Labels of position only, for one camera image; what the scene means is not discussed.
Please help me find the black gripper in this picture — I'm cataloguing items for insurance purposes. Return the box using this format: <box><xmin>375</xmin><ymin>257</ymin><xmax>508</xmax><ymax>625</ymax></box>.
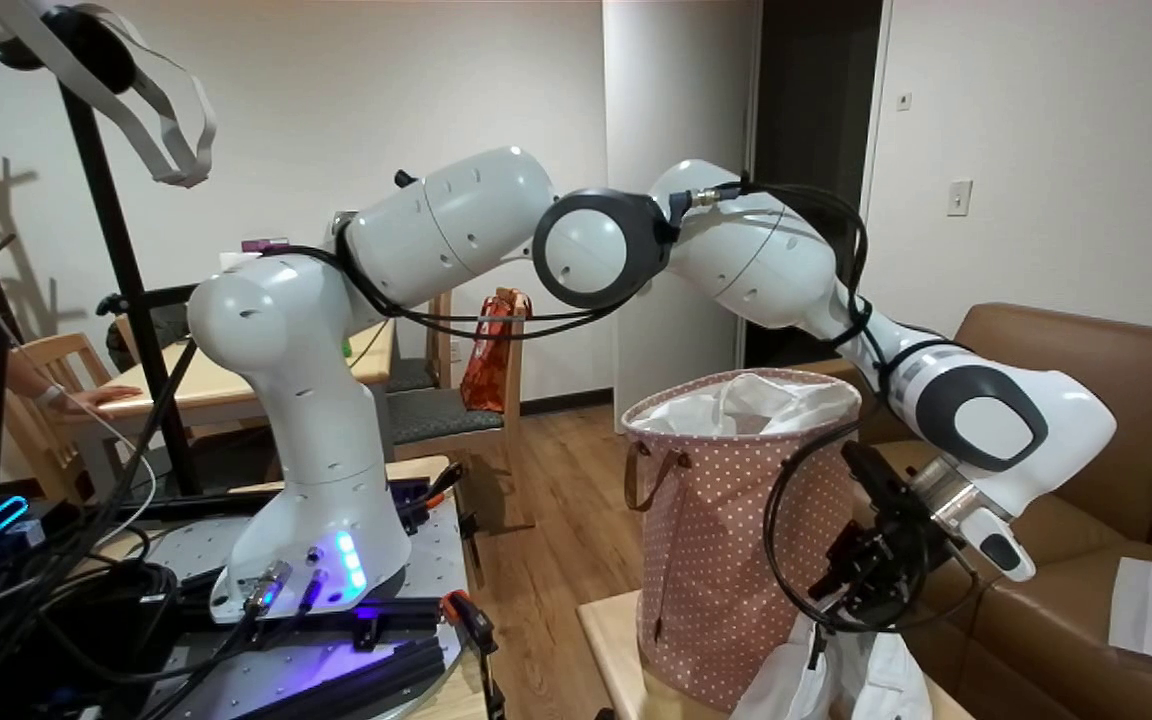
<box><xmin>812</xmin><ymin>512</ymin><xmax>960</xmax><ymax>636</ymax></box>

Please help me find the pink polka dot laundry bag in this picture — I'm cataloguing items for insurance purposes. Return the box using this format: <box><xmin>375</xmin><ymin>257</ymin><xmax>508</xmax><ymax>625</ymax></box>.
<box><xmin>617</xmin><ymin>367</ymin><xmax>866</xmax><ymax>720</ymax></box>

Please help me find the brown leather sofa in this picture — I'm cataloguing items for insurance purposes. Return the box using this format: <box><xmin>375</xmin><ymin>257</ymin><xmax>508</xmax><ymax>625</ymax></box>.
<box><xmin>799</xmin><ymin>300</ymin><xmax>1152</xmax><ymax>720</ymax></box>

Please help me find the grey robot mounting plate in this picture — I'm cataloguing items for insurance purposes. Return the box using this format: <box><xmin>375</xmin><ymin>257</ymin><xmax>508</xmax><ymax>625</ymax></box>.
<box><xmin>131</xmin><ymin>455</ymin><xmax>476</xmax><ymax>720</ymax></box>

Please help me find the wooden chair grey seat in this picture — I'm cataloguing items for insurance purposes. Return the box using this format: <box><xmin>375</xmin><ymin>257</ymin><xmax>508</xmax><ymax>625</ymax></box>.
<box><xmin>373</xmin><ymin>271</ymin><xmax>536</xmax><ymax>536</ymax></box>

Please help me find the white door with black lock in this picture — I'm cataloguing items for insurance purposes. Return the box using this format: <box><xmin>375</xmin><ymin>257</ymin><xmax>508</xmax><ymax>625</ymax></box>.
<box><xmin>600</xmin><ymin>0</ymin><xmax>769</xmax><ymax>409</ymax></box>

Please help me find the light wooden chair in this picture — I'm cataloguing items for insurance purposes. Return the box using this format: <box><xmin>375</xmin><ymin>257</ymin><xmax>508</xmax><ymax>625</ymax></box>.
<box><xmin>0</xmin><ymin>330</ymin><xmax>120</xmax><ymax>503</ymax></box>

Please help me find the wooden coat rack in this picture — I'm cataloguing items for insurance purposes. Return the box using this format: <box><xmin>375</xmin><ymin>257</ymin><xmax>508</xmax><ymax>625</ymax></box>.
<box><xmin>0</xmin><ymin>110</ymin><xmax>63</xmax><ymax>340</ymax></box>

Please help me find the red handled clamp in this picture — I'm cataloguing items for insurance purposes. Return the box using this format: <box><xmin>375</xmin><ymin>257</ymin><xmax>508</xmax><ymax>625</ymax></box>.
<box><xmin>435</xmin><ymin>589</ymin><xmax>508</xmax><ymax>720</ymax></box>

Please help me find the black rail bar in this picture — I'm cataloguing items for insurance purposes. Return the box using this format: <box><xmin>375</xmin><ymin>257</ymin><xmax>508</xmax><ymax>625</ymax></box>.
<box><xmin>189</xmin><ymin>595</ymin><xmax>469</xmax><ymax>720</ymax></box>

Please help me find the black camera stand pole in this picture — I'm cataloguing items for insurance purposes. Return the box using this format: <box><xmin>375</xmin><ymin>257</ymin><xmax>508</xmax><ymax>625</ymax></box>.
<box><xmin>50</xmin><ymin>77</ymin><xmax>209</xmax><ymax>503</ymax></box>

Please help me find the white headset strap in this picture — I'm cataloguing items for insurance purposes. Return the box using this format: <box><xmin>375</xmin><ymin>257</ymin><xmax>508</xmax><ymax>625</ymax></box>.
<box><xmin>0</xmin><ymin>0</ymin><xmax>224</xmax><ymax>193</ymax></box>

